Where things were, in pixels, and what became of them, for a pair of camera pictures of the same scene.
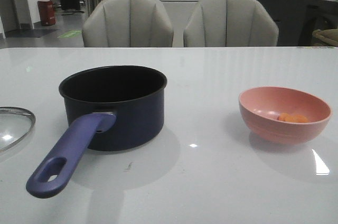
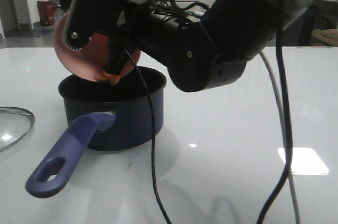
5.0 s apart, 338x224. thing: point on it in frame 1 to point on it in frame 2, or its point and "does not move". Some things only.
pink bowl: x=283 y=115 to x=89 y=61
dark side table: x=320 y=16 does not move
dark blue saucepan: x=110 y=108 does not move
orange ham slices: x=293 y=118 to x=113 y=79
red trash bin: x=47 y=11 does not move
